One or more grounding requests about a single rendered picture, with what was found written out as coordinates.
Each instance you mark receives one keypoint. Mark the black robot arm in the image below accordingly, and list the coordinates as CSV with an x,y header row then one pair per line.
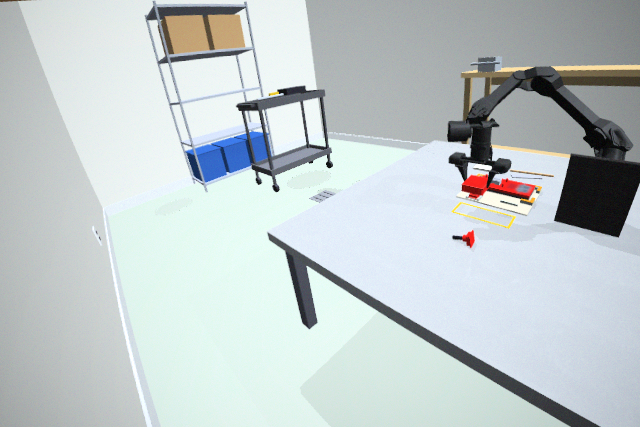
x,y
606,137

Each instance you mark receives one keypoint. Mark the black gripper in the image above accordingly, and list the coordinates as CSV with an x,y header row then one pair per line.
x,y
480,155

